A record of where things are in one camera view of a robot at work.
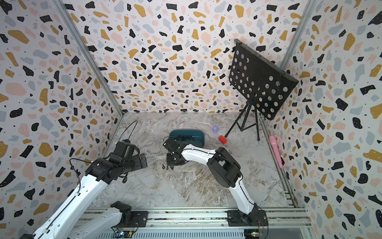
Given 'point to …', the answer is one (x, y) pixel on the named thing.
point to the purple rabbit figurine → (215, 129)
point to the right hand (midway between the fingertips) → (169, 163)
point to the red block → (222, 139)
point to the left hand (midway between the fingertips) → (139, 160)
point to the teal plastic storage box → (199, 135)
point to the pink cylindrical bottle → (273, 142)
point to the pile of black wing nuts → (183, 138)
